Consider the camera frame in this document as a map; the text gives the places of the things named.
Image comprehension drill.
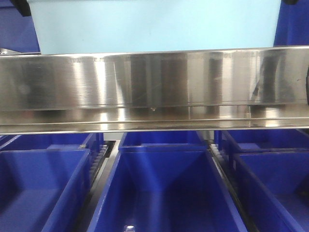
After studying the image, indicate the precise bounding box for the dark blue bin rear right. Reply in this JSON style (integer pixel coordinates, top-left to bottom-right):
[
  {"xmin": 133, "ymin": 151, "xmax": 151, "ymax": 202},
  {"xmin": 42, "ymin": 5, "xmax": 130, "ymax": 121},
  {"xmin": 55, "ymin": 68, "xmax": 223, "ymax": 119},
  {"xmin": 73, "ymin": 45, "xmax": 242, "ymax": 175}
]
[{"xmin": 221, "ymin": 129, "xmax": 309, "ymax": 154}]

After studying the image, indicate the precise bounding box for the dark blue bin rear centre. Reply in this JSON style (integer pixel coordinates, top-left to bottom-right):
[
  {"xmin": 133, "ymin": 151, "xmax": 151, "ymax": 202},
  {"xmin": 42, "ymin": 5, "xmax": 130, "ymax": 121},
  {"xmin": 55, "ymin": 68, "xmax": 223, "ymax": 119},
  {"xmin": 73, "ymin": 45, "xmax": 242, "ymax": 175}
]
[{"xmin": 119, "ymin": 130, "xmax": 207, "ymax": 149}]

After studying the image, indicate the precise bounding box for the dark blue bin lower right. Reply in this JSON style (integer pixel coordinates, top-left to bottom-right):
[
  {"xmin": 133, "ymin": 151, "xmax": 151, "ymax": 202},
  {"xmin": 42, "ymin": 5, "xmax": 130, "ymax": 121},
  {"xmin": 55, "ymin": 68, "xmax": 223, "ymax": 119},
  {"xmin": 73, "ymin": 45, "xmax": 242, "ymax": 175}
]
[{"xmin": 234, "ymin": 152, "xmax": 309, "ymax": 232}]

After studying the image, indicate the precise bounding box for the dark blue bin lower left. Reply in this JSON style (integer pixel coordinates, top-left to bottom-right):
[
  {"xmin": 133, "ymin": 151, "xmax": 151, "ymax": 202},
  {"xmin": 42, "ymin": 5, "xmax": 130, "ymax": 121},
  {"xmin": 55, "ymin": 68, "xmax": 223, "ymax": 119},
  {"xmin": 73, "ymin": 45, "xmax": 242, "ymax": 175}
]
[{"xmin": 0, "ymin": 149, "xmax": 91, "ymax": 232}]

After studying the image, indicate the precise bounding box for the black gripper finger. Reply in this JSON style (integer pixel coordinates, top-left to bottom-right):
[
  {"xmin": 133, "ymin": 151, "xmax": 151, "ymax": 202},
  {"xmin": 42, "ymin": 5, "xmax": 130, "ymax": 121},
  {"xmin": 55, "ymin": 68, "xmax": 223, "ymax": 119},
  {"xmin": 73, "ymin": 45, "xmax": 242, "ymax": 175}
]
[{"xmin": 13, "ymin": 0, "xmax": 31, "ymax": 16}]

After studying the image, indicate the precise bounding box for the dark blue bin lower centre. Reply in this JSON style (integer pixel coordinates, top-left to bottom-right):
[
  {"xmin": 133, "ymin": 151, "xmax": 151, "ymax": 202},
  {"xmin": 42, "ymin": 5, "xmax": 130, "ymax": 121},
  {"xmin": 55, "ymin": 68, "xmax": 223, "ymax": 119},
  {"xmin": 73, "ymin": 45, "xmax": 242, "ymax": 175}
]
[{"xmin": 88, "ymin": 150, "xmax": 246, "ymax": 232}]

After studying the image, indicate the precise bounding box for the dark blue bin upper left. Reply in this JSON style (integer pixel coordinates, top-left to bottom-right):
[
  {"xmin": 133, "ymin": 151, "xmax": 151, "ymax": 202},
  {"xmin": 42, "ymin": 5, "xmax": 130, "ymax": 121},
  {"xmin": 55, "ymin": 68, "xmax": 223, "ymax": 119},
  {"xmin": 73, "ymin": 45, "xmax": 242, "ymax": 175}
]
[{"xmin": 0, "ymin": 0, "xmax": 40, "ymax": 53}]

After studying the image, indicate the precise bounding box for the roller track with white wheels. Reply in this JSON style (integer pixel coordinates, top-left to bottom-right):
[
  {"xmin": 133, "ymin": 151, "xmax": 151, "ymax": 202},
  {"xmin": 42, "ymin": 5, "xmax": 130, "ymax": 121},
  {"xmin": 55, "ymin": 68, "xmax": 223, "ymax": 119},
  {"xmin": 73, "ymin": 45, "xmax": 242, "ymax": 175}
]
[{"xmin": 89, "ymin": 141, "xmax": 115, "ymax": 186}]

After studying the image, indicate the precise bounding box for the stainless steel shelf front rail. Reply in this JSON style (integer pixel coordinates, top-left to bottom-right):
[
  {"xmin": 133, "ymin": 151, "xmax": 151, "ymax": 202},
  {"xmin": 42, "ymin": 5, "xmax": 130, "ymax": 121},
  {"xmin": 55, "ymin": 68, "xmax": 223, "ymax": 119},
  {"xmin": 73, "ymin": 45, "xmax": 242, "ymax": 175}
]
[{"xmin": 0, "ymin": 46, "xmax": 309, "ymax": 134}]

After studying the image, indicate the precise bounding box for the dark blue bin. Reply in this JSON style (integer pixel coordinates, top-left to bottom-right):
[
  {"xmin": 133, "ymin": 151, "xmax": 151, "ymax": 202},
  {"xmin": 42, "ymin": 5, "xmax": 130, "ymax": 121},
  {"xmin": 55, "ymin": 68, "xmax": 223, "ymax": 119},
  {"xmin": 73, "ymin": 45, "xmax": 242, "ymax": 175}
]
[
  {"xmin": 119, "ymin": 130, "xmax": 207, "ymax": 149},
  {"xmin": 0, "ymin": 149, "xmax": 91, "ymax": 232},
  {"xmin": 274, "ymin": 0, "xmax": 309, "ymax": 46},
  {"xmin": 88, "ymin": 150, "xmax": 246, "ymax": 232},
  {"xmin": 234, "ymin": 152, "xmax": 309, "ymax": 232},
  {"xmin": 0, "ymin": 0, "xmax": 40, "ymax": 53},
  {"xmin": 221, "ymin": 129, "xmax": 309, "ymax": 154},
  {"xmin": 0, "ymin": 133, "xmax": 103, "ymax": 152}
]

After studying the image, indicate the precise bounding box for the steel divider rail left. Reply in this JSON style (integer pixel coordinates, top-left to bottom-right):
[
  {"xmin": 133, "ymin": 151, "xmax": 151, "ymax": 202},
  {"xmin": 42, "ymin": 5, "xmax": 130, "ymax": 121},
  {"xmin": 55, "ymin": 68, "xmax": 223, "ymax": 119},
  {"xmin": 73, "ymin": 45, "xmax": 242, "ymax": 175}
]
[{"xmin": 209, "ymin": 143, "xmax": 259, "ymax": 232}]

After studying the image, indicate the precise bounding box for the dark blue bin rear left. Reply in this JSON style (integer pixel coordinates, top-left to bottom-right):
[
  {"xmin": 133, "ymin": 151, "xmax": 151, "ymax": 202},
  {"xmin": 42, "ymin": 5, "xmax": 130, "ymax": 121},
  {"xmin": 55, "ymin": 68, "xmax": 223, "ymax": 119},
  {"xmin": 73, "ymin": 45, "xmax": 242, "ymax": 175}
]
[{"xmin": 0, "ymin": 133, "xmax": 103, "ymax": 152}]

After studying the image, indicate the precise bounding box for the dark blue bin upper right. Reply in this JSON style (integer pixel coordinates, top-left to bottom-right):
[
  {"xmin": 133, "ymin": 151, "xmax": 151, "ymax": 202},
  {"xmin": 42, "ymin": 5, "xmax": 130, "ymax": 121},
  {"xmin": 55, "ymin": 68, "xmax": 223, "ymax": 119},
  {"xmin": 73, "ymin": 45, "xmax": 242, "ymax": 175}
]
[{"xmin": 274, "ymin": 0, "xmax": 309, "ymax": 46}]

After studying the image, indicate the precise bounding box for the light blue plastic bin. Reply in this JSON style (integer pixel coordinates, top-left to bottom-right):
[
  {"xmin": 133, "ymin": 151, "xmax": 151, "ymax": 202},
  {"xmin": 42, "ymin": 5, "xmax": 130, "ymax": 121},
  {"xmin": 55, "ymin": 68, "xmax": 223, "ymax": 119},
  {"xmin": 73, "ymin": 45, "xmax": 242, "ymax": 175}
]
[{"xmin": 28, "ymin": 0, "xmax": 281, "ymax": 54}]

